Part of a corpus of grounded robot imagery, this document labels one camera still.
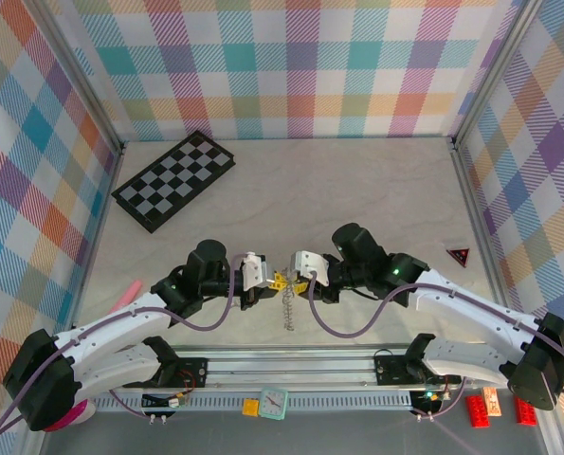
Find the yellow toy brick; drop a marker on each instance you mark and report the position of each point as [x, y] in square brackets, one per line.
[250, 408]

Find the aluminium mounting rail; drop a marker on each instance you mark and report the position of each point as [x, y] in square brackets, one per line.
[286, 367]

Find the red toy brick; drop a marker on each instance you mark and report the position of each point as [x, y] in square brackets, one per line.
[478, 411]
[526, 414]

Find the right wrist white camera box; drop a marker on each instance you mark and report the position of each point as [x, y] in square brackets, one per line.
[307, 265]

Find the aluminium upright frame post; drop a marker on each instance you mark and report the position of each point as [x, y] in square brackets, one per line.
[489, 71]
[83, 80]

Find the black grey chessboard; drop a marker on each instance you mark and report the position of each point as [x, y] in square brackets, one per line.
[177, 175]

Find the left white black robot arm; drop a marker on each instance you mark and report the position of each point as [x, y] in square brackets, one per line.
[111, 332]

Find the aluminium table side rail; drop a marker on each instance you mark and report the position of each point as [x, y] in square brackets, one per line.
[106, 199]
[471, 201]

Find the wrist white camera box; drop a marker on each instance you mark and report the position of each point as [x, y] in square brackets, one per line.
[253, 270]
[307, 265]

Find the orange wooden block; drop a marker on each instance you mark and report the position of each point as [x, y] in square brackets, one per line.
[491, 402]

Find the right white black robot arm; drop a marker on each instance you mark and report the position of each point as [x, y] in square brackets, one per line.
[471, 308]

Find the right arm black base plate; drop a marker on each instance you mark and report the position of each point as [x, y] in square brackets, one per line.
[388, 372]

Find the black power connector bracket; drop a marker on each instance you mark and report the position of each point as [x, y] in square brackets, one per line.
[426, 403]
[156, 400]

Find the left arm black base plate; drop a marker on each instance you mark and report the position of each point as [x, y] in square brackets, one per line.
[191, 372]

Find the pink marker pen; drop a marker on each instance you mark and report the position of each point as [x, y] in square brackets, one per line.
[129, 294]

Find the teal alarm clock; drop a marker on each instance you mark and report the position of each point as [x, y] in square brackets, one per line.
[273, 403]

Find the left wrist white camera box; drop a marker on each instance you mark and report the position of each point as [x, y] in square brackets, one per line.
[253, 270]

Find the red black triangle piece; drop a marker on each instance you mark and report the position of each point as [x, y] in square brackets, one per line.
[460, 256]

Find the grey metal coil keyring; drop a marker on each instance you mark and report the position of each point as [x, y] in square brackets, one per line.
[288, 313]

